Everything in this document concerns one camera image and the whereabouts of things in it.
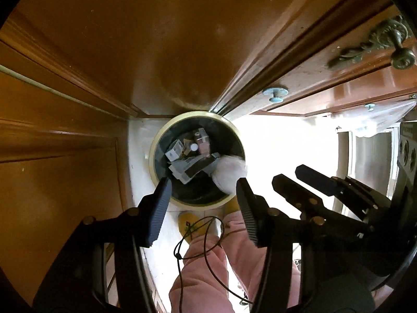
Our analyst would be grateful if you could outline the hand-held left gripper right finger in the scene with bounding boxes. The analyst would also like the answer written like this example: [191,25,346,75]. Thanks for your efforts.
[235,178,310,313]

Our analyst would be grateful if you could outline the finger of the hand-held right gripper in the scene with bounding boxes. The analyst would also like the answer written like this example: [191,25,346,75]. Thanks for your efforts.
[272,173,369,236]
[295,164,351,200]

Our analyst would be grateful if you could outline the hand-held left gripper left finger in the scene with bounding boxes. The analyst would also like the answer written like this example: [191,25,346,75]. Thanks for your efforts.
[33,177,173,313]

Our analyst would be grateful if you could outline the round dark trash bin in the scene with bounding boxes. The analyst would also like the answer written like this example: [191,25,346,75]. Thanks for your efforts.
[149,111,246,207]

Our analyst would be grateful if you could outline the white tissue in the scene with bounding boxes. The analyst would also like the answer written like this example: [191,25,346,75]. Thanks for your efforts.
[211,155,248,194]

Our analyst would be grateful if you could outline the yellow slipper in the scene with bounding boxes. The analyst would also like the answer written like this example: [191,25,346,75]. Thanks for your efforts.
[178,211,213,245]
[224,196,242,215]

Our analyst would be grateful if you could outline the long grey carton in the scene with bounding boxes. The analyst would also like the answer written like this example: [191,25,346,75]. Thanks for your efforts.
[169,154,223,185]

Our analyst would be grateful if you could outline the grey metal cabinet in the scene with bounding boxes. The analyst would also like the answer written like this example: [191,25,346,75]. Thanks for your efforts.
[337,127,400,219]

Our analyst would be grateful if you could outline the small white grey box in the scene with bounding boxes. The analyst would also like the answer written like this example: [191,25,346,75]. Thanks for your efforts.
[165,140,185,162]

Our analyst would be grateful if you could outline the pink trousers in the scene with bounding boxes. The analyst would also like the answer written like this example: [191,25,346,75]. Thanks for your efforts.
[169,210,302,313]

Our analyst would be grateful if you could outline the brown carton box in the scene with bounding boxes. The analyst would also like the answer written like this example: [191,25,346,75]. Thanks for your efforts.
[195,129,212,156]

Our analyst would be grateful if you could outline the brown wooden cabinet door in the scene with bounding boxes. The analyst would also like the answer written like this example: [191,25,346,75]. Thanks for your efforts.
[0,65,139,307]
[13,0,369,118]
[252,72,417,117]

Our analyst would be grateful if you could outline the wooden drawer front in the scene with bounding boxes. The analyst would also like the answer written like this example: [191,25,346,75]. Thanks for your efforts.
[225,5,417,111]

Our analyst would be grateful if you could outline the thin black cord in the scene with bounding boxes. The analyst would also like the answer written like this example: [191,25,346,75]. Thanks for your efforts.
[174,216,254,313]

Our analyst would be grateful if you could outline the ornate metal drawer handle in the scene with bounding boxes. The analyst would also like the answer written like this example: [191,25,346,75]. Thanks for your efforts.
[328,16,413,70]

